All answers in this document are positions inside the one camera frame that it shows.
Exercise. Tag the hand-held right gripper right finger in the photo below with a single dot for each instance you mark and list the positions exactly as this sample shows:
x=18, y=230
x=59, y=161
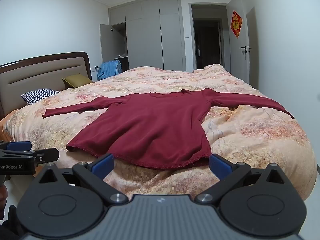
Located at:
x=220, y=166

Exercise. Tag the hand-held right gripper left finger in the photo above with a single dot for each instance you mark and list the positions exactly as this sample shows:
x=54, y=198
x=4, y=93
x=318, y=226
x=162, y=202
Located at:
x=103, y=167

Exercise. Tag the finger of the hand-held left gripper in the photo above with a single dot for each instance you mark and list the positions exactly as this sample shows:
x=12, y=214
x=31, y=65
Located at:
x=20, y=145
x=47, y=155

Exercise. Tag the dark red sweater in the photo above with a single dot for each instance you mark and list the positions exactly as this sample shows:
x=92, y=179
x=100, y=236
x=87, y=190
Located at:
x=155, y=127

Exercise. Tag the orange bed sheet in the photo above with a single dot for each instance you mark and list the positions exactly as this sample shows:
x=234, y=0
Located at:
x=6, y=127

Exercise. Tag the floral peach quilt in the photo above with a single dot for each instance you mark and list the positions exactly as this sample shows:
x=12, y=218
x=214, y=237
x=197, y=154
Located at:
x=250, y=135

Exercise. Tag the houndstooth pillow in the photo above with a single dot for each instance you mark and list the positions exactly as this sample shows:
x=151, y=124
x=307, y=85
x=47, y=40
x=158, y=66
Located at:
x=40, y=95

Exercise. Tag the beige brown-framed headboard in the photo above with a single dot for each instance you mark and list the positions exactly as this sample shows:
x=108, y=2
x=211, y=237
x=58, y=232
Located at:
x=37, y=76

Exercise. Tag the olive green pillow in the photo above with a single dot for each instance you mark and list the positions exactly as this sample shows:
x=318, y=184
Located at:
x=77, y=80

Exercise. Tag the blue garment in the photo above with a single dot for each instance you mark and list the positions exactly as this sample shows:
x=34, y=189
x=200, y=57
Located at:
x=110, y=70

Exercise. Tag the white door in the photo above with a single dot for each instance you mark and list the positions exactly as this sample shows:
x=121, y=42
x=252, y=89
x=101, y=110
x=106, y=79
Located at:
x=237, y=62

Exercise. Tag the grey wardrobe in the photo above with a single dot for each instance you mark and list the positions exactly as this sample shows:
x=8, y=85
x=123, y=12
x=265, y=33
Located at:
x=150, y=37

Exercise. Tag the red diamond door decoration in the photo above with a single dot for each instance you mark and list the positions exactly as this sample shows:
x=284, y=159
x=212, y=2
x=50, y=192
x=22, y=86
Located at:
x=236, y=24

